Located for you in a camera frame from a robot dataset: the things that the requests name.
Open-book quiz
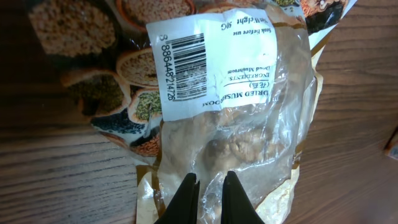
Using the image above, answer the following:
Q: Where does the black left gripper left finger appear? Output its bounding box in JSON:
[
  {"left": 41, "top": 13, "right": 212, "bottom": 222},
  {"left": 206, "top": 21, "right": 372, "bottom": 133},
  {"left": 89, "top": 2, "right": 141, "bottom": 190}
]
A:
[{"left": 155, "top": 173, "right": 200, "bottom": 224}]

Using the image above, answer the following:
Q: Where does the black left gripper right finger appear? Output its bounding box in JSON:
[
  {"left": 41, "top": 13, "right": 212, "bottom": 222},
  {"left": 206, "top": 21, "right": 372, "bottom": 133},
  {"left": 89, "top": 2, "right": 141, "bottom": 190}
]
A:
[{"left": 221, "top": 171, "right": 264, "bottom": 224}]

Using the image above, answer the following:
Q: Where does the dried mushroom pouch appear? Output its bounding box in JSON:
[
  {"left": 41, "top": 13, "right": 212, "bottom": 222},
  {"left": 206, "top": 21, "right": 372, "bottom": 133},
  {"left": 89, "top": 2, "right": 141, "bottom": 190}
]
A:
[{"left": 25, "top": 0, "right": 353, "bottom": 223}]

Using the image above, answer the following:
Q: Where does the orange Kleenex tissue pack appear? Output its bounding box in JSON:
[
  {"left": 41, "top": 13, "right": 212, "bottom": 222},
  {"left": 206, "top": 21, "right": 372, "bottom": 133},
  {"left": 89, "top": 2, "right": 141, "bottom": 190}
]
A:
[{"left": 384, "top": 128, "right": 398, "bottom": 160}]

